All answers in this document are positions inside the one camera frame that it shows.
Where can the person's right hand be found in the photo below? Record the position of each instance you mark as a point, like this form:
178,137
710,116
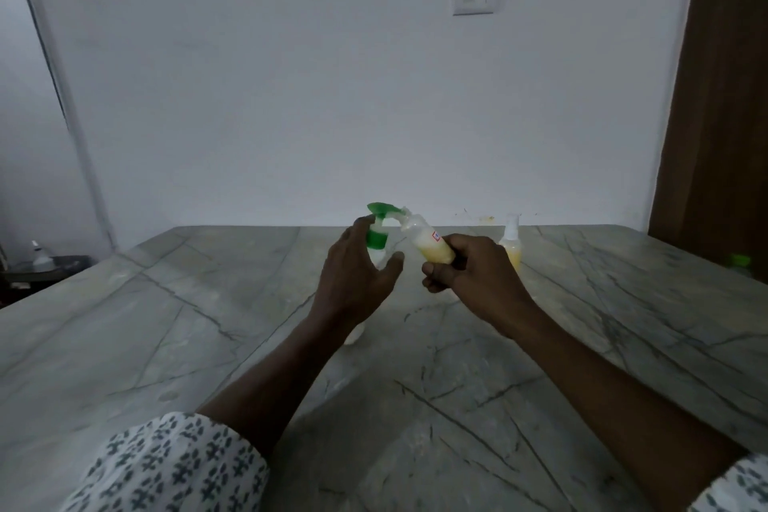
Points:
486,283

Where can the small green object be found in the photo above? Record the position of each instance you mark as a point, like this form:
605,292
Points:
740,264

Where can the clear green pump dispenser bottle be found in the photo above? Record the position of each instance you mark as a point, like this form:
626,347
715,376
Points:
377,238

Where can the person's right thumb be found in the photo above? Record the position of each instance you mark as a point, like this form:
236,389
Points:
456,241

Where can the patterned white right sleeve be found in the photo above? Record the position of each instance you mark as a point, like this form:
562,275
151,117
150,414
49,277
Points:
735,487

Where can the brown wooden door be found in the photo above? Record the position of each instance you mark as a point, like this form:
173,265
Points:
720,97

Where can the person's left thumb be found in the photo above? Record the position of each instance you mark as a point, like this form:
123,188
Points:
391,270

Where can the small yellow liquid refill bottle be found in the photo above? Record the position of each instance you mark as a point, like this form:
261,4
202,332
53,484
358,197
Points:
434,249

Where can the clear yellow liquid bottle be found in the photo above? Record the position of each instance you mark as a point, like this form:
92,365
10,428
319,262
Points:
512,241

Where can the dark side table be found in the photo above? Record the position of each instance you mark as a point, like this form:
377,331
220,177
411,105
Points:
42,279

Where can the small white squeeze bottle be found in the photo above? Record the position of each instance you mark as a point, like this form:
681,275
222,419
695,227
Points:
41,258

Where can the person's left forearm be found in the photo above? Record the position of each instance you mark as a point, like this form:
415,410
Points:
282,376

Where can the patterned white sleeve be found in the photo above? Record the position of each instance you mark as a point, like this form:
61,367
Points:
735,487
174,469

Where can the person's right forearm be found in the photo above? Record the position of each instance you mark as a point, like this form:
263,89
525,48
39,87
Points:
624,403

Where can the person's left hand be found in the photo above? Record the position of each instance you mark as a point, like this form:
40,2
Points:
348,277

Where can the patterned white left sleeve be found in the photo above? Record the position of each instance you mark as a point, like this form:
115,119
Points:
174,469

